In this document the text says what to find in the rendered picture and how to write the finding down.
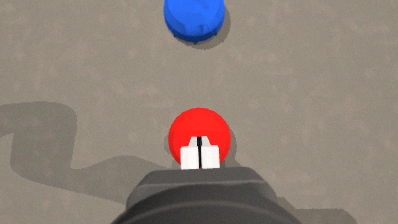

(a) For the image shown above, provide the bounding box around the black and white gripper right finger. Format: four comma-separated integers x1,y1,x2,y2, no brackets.
199,136,220,168

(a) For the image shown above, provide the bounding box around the blue bell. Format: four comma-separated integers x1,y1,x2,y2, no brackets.
164,0,225,44

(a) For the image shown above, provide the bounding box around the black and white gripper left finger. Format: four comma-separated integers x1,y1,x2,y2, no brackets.
180,136,200,169

